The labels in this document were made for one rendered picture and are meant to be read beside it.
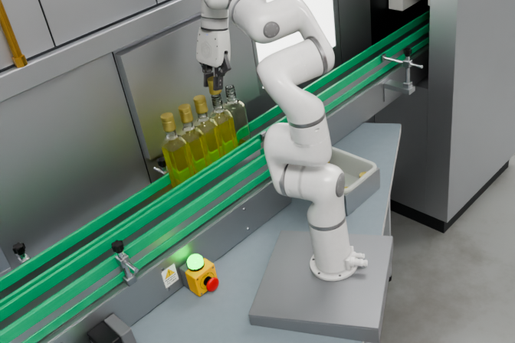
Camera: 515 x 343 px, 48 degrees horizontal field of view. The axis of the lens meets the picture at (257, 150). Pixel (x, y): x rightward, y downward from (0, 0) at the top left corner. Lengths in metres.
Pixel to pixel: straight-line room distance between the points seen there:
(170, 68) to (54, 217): 0.53
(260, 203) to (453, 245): 1.28
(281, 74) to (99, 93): 0.60
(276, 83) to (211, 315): 0.66
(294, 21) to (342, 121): 0.86
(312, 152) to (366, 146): 0.81
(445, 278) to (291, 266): 1.19
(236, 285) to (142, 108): 0.56
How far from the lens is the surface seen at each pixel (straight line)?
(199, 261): 1.57
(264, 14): 1.28
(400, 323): 2.48
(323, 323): 1.45
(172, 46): 1.71
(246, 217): 1.72
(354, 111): 2.14
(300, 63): 1.25
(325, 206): 1.38
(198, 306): 1.60
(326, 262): 1.51
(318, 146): 1.29
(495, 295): 2.62
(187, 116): 1.62
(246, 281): 1.63
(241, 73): 1.91
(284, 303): 1.50
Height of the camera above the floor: 1.90
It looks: 33 degrees down
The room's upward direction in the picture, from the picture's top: 10 degrees counter-clockwise
